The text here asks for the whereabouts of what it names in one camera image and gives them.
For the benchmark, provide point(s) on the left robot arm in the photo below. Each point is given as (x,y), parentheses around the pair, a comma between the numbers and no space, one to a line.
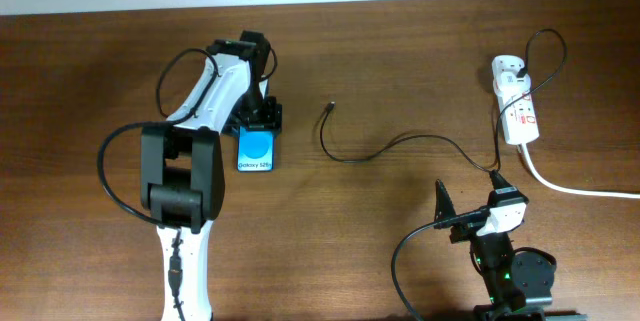
(182,173)

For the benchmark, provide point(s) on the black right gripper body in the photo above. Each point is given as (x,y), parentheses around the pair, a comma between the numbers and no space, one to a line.
(490,251)

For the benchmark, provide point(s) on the blue screen Galaxy smartphone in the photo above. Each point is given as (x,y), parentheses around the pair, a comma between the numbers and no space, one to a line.
(255,151)

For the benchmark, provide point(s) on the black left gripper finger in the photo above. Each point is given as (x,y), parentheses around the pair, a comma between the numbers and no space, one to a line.
(277,123)
(231,127)

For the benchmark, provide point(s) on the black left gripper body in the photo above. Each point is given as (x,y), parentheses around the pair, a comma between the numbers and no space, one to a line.
(258,114)

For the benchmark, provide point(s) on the white USB charger plug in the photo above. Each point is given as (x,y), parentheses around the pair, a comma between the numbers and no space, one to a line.
(508,84)

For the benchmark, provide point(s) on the white power strip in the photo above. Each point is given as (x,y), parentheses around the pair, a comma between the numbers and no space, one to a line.
(518,115)

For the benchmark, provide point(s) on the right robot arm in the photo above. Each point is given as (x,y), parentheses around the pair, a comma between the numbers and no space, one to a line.
(518,281)

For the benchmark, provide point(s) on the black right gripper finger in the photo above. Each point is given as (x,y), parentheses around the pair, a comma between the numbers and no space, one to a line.
(498,181)
(444,208)

